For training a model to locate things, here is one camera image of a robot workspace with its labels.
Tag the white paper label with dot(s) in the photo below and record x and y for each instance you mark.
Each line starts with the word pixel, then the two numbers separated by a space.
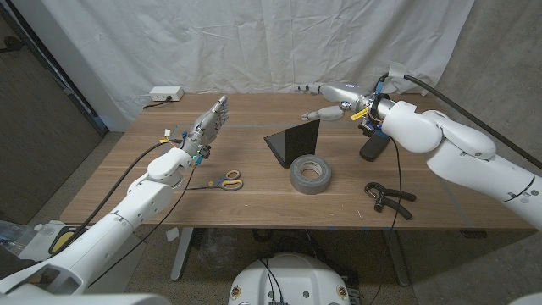
pixel 172 234

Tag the black oblong pouch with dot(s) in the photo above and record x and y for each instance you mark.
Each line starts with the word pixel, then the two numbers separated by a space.
pixel 372 148

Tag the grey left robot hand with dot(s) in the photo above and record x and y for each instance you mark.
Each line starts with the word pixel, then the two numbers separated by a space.
pixel 207 125

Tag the white power strip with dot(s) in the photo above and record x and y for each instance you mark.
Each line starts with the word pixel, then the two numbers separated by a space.
pixel 167 93

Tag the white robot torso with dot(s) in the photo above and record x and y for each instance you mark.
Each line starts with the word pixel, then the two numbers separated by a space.
pixel 292 279

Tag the yellow and black floor pedal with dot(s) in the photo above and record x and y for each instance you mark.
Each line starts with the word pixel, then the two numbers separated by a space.
pixel 63 241

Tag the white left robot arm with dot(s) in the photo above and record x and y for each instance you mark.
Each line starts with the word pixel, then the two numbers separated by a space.
pixel 127 216

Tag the clear plastic bag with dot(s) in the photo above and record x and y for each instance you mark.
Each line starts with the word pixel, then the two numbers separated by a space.
pixel 17 237

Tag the white tape tag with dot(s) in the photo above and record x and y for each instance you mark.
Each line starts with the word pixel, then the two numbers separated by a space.
pixel 397 70

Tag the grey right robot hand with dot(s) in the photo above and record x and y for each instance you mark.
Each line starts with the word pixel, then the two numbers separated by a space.
pixel 343 94

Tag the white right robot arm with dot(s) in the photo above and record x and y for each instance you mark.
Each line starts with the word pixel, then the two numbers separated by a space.
pixel 466 144

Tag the white backdrop cloth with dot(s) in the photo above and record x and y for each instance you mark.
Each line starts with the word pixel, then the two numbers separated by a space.
pixel 254 42

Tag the dark partition panel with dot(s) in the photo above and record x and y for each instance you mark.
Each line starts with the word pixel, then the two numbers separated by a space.
pixel 34 127

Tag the grey table leg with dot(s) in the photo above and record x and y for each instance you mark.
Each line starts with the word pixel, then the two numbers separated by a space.
pixel 182 254
pixel 398 258

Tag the black tripod mount clamp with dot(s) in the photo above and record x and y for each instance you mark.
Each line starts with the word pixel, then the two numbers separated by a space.
pixel 398 209

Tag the grey duct tape roll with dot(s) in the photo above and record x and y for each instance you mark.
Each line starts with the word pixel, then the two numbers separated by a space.
pixel 296 180

